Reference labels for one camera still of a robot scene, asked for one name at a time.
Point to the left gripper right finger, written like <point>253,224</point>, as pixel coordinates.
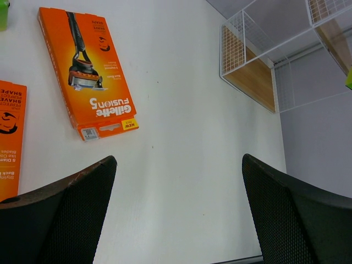
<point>296,222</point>

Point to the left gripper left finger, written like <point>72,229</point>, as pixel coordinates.
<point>60,222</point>

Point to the green black razor box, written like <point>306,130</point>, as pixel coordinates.
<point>4,8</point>
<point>348,81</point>

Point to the orange razor box front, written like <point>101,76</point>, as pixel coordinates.
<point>13,108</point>

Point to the orange razor box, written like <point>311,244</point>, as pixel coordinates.
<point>13,108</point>
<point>89,74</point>

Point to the orange razor box centre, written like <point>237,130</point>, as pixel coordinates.
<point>89,74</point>

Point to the white wire wooden shelf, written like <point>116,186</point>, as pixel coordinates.
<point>262,43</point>

